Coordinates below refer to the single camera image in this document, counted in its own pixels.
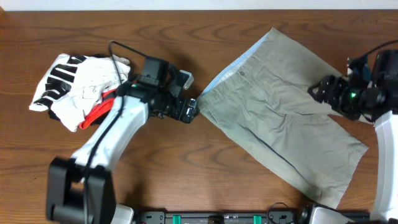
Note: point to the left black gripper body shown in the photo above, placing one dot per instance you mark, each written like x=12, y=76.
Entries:
x=173, y=107

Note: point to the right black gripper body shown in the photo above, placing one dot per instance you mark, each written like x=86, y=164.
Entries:
x=342, y=99

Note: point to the khaki shorts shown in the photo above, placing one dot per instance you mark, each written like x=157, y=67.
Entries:
x=261, y=102

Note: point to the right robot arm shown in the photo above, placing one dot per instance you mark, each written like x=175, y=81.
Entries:
x=370, y=93

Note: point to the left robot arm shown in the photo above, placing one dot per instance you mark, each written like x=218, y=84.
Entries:
x=80, y=189

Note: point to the black red garment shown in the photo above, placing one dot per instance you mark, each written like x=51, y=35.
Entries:
x=77, y=112

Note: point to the white black printed shirt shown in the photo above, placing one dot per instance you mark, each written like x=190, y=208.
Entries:
x=79, y=75

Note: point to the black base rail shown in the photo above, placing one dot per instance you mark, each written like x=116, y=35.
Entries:
x=222, y=218

